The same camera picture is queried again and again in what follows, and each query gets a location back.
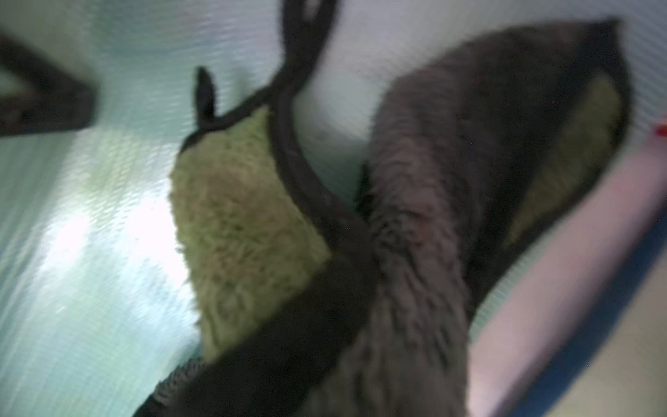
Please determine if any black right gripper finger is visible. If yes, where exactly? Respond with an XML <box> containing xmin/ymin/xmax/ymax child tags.
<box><xmin>1</xmin><ymin>33</ymin><xmax>97</xmax><ymax>137</ymax></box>

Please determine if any green and grey cleaning cloth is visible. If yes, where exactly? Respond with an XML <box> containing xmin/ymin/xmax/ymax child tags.
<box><xmin>137</xmin><ymin>1</ymin><xmax>629</xmax><ymax>416</ymax></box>

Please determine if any large teal document bag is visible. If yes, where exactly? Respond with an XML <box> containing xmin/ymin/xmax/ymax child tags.
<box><xmin>1</xmin><ymin>1</ymin><xmax>666</xmax><ymax>416</ymax></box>

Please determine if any pink mesh document bag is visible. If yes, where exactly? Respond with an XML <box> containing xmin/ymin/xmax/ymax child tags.
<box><xmin>466</xmin><ymin>116</ymin><xmax>667</xmax><ymax>417</ymax></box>

